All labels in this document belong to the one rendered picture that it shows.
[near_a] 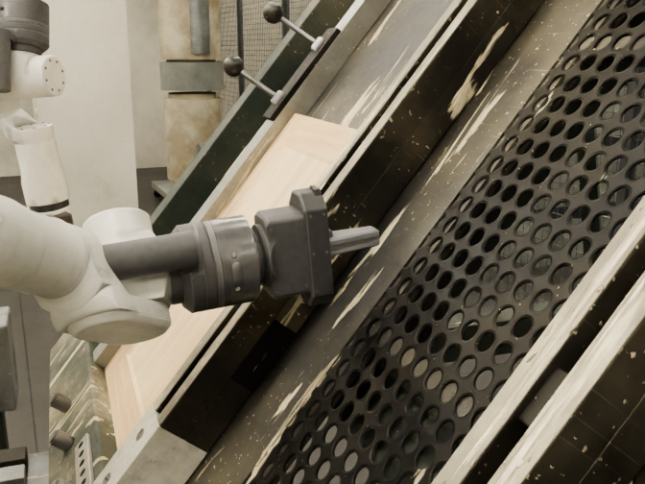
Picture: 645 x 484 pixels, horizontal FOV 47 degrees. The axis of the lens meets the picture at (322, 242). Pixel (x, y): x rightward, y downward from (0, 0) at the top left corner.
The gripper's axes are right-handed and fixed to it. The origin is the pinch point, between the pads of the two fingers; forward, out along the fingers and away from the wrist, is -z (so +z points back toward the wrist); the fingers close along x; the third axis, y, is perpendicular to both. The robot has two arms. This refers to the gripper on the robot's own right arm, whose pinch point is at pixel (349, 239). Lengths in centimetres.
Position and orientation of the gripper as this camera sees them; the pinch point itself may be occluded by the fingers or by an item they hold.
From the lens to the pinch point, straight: 78.8
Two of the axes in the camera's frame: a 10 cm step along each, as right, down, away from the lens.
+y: -3.3, -2.4, 9.1
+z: -9.4, 1.7, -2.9
